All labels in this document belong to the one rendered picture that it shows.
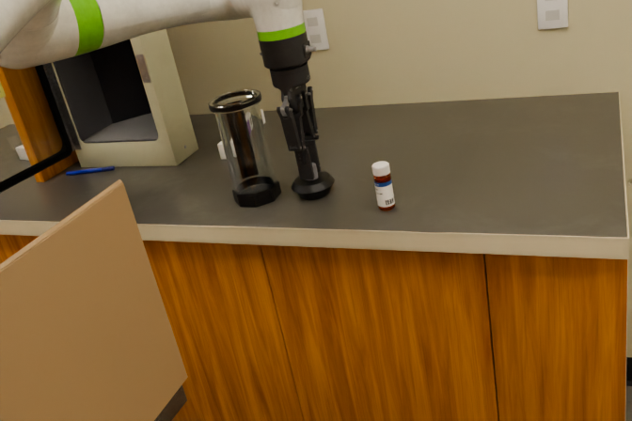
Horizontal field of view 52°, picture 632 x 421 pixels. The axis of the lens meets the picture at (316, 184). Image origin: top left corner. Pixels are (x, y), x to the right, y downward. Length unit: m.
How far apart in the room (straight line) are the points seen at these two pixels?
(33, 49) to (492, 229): 0.79
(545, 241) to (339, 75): 0.95
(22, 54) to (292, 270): 0.64
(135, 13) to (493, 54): 0.96
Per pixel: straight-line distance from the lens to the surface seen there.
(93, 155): 1.87
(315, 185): 1.33
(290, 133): 1.27
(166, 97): 1.70
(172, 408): 0.96
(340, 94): 1.92
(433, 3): 1.78
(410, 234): 1.17
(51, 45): 1.12
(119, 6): 1.17
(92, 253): 0.78
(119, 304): 0.82
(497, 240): 1.15
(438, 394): 1.43
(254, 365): 1.57
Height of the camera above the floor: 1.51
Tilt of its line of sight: 24 degrees down
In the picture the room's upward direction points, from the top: 11 degrees counter-clockwise
